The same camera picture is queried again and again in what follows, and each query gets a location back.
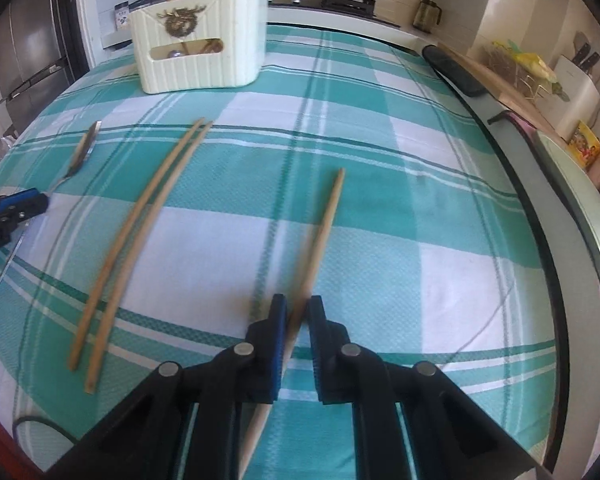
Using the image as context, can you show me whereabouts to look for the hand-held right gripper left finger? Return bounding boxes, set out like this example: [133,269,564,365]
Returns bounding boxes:
[45,294,288,480]

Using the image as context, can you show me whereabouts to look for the wooden cutting board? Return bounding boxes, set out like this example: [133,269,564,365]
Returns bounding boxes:
[437,42,572,137]

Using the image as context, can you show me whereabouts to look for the glass french press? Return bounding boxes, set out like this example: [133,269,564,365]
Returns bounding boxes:
[412,0,443,34]

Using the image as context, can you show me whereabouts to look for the pink cloth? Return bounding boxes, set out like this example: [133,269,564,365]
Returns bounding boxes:
[507,110,537,137]

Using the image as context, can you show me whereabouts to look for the black cable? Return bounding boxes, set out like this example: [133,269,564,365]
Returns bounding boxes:
[12,402,81,447]

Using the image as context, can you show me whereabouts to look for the black seasoning boxes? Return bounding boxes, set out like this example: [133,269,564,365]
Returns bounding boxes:
[112,0,162,32]

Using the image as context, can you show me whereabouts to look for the white ribbed utensil holder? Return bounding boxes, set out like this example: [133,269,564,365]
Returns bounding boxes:
[130,0,270,95]

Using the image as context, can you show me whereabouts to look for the black oblong pad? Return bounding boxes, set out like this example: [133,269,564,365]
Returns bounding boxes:
[422,44,487,99]

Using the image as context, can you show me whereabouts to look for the yellow cloth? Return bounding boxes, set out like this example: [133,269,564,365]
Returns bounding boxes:
[510,52,557,84]

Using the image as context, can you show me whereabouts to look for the wire dish rack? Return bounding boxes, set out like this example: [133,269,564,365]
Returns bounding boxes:
[481,40,559,102]

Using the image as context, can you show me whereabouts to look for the teal checked tablecloth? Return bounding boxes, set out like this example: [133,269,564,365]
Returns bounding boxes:
[0,20,562,480]

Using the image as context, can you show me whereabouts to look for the steel refrigerator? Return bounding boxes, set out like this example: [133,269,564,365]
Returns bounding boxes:
[0,0,77,137]

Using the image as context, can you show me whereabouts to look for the black-handled knives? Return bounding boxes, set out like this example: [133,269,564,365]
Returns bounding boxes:
[572,31,600,74]

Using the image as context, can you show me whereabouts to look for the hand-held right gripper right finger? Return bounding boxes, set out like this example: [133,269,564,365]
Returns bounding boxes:
[306,296,539,480]

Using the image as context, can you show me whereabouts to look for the pale green cutting board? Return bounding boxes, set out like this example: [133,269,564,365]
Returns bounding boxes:
[534,130,600,324]

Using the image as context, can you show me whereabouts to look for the wooden chopstick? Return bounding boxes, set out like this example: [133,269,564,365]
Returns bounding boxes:
[84,120,215,395]
[236,167,346,480]
[68,117,206,372]

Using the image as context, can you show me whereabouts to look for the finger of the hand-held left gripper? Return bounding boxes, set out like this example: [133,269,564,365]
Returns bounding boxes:
[4,196,50,234]
[0,188,40,213]

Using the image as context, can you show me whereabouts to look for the yellow printed packet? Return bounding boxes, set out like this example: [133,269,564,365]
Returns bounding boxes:
[564,119,600,168]

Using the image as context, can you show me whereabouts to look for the black gas stove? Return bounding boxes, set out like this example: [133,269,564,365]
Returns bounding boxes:
[267,0,402,29]

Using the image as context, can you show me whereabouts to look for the white knife block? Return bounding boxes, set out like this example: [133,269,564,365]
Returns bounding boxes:
[534,55,600,134]

